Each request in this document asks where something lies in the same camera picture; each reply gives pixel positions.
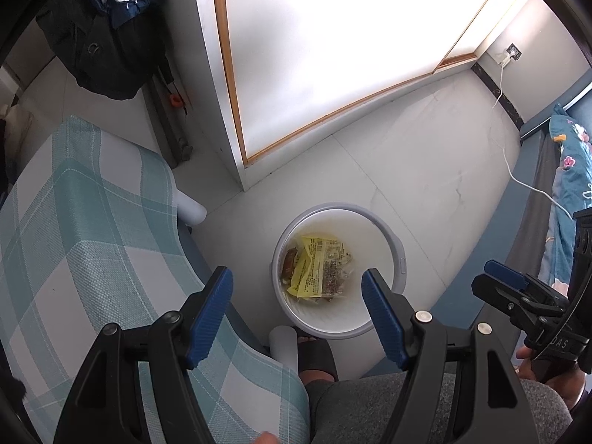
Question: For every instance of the white table leg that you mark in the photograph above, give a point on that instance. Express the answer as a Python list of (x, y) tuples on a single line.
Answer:
[(191, 212), (283, 346)]

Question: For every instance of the teal floral bedding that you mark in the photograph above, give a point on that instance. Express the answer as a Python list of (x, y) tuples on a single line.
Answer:
[(571, 192)]

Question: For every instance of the wall power socket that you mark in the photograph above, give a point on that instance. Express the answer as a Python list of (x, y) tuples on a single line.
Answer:
[(514, 52)]

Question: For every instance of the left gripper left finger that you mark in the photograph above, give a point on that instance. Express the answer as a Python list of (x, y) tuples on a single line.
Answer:
[(205, 311)]

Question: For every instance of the brown sachet packet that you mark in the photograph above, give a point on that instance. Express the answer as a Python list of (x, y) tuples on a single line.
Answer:
[(289, 265)]

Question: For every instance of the person left hand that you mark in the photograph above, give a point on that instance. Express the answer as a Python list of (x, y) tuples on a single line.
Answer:
[(266, 438)]

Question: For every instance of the orange black tool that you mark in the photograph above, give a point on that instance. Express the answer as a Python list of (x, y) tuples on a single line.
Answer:
[(176, 101)]

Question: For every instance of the black slipper on foot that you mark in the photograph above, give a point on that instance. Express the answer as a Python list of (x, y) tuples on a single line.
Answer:
[(315, 360)]

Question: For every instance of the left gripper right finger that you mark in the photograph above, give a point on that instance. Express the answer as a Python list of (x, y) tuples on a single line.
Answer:
[(392, 316)]

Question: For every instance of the teal checked tablecloth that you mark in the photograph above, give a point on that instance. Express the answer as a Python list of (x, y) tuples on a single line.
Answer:
[(89, 236)]

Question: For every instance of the black hanging backpack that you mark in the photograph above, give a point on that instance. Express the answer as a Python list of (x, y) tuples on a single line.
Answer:
[(113, 62)]

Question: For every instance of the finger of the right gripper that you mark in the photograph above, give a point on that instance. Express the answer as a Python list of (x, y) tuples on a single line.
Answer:
[(505, 297), (507, 276)]

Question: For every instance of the person right hand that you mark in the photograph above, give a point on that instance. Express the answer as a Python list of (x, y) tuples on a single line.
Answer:
[(570, 386)]

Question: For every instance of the yellow bread wrapper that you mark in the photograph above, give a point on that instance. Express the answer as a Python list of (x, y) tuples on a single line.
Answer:
[(324, 266)]

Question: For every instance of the grey trouser leg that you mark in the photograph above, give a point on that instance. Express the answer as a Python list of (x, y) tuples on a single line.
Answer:
[(363, 410)]

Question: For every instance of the white round trash bin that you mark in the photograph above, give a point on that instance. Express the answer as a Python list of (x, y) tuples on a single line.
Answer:
[(373, 245)]

